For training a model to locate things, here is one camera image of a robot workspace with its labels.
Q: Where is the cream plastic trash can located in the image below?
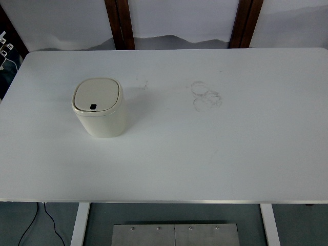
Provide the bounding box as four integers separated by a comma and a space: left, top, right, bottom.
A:
72, 77, 128, 138

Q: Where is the left white table leg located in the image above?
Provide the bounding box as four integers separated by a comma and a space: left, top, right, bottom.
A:
70, 202, 91, 246

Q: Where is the white table leg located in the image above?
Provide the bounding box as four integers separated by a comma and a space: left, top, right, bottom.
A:
70, 202, 91, 246
260, 203, 281, 246

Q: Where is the right white table leg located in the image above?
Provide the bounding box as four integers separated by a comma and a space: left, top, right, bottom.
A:
260, 203, 281, 246

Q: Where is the white tagged items left edge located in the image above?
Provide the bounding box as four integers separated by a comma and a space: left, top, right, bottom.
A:
1, 31, 14, 70

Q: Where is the metal base plate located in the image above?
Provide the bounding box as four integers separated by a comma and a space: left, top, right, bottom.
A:
111, 223, 240, 245

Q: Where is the left brown wooden post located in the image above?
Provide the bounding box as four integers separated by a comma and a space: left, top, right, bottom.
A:
104, 0, 135, 50

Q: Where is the brown wooden post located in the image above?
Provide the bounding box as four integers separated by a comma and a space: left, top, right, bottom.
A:
104, 0, 135, 50
228, 0, 264, 49

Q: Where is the right brown wooden post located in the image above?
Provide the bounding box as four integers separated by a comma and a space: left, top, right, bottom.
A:
228, 0, 264, 49

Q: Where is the black floor cable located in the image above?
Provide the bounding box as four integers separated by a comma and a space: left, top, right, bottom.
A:
17, 202, 67, 246

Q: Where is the dark frame far left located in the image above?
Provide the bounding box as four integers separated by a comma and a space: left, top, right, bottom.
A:
1, 6, 29, 59

